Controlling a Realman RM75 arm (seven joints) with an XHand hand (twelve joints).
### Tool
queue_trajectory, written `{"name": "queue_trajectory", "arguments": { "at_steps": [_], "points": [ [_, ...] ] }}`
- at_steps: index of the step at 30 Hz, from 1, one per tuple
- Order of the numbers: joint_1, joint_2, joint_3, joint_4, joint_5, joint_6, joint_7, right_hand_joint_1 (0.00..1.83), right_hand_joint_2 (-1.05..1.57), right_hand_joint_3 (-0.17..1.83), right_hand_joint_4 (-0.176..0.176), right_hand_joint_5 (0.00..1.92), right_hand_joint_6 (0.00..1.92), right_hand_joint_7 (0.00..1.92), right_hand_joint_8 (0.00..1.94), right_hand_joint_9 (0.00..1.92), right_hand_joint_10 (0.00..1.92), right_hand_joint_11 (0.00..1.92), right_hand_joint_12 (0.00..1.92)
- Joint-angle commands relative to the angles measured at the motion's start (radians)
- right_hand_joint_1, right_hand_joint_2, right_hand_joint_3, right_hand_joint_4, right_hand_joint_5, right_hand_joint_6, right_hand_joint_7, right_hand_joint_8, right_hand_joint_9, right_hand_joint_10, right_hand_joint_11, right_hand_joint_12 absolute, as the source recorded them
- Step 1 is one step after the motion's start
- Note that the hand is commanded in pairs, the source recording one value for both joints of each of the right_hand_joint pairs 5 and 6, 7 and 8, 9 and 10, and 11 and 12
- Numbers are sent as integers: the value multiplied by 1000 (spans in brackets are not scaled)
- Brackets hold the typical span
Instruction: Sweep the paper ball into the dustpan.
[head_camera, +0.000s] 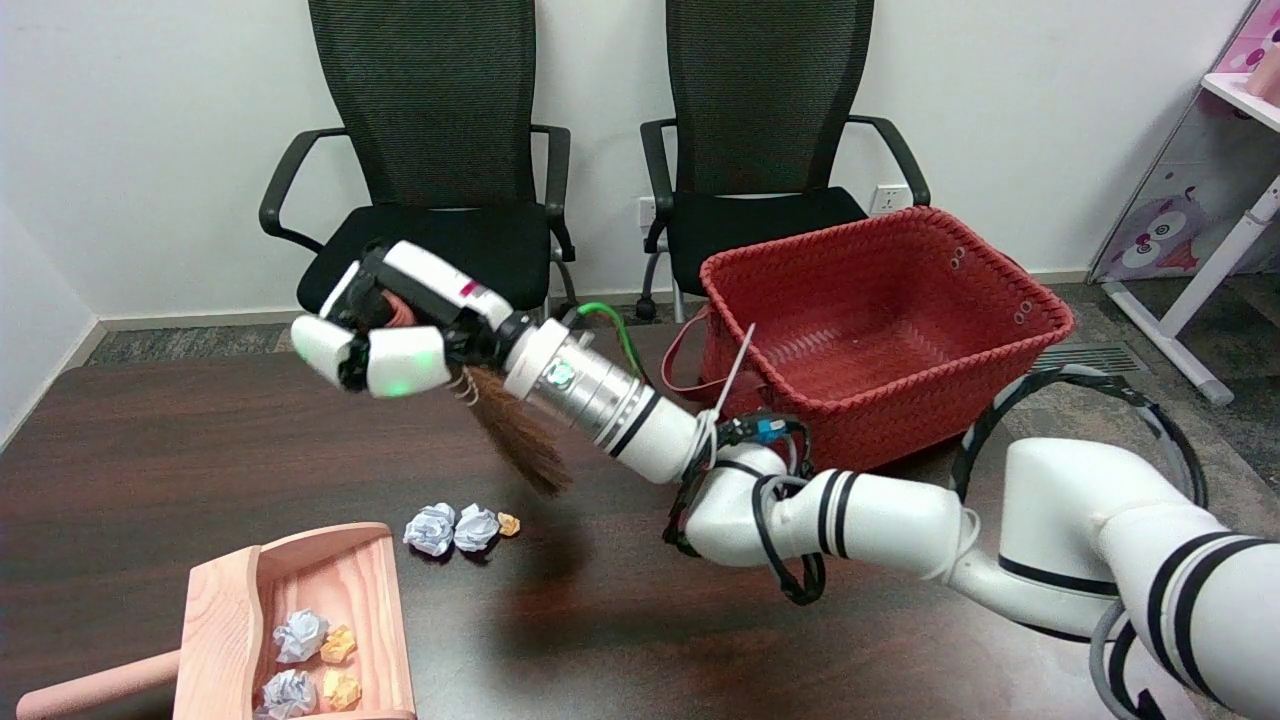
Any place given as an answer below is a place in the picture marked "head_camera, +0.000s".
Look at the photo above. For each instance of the pink cup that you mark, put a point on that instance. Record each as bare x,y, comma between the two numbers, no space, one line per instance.
1268,75

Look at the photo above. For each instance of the wooden dustpan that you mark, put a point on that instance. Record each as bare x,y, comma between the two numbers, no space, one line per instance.
230,620

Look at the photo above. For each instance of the white zip tie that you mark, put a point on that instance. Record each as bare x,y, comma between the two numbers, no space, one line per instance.
735,365

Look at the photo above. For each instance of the brown straw hand broom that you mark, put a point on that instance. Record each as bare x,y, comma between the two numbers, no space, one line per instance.
525,445

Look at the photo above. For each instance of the white paper ball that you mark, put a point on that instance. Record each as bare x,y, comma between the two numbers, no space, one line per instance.
300,635
430,528
288,693
476,527

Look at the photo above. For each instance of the red woven basket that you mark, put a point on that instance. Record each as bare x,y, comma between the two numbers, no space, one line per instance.
900,290

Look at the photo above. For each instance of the black mesh office chair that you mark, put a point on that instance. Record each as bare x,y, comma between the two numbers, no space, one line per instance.
430,100
760,100

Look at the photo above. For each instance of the white wall socket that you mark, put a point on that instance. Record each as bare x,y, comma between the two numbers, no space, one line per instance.
888,198
646,207

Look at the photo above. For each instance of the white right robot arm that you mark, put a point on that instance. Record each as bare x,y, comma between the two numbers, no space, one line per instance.
870,520

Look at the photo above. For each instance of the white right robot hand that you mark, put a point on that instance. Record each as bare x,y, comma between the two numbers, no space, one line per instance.
410,362

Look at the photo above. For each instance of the metal floor vent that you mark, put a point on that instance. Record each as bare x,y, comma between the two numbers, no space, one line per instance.
1090,355

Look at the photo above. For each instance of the pink cartoon children desk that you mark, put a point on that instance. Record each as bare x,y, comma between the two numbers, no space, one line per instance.
1160,230

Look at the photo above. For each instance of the tiny yellow paper ball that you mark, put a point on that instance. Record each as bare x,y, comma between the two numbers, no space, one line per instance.
509,524

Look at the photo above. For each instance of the white desk leg frame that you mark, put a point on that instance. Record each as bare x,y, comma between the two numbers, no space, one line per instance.
1250,220

